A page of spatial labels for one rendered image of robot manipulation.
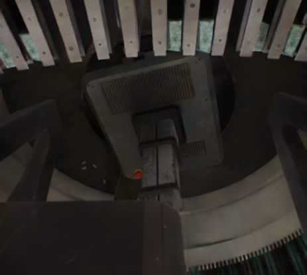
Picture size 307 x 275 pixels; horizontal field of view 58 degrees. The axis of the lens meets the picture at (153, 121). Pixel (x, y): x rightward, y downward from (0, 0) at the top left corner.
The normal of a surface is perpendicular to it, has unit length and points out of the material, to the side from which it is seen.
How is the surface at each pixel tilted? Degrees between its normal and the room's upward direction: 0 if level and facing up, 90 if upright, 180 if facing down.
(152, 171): 90
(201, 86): 0
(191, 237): 90
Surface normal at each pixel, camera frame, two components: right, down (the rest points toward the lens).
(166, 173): -0.25, -0.77
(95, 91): 0.00, 0.61
